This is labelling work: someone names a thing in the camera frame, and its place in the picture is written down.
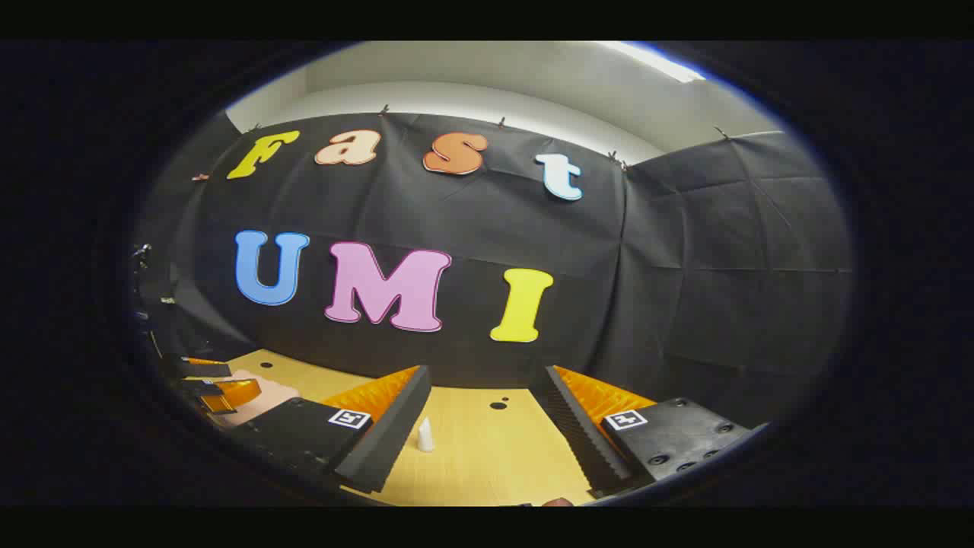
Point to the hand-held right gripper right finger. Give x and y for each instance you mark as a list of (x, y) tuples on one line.
[(578, 441)]

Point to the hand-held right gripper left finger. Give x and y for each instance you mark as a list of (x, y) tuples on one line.
[(396, 434)]

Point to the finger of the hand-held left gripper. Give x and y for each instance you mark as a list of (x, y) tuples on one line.
[(202, 369), (236, 392)]

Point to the white squeeze tube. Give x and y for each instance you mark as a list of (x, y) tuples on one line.
[(424, 438)]

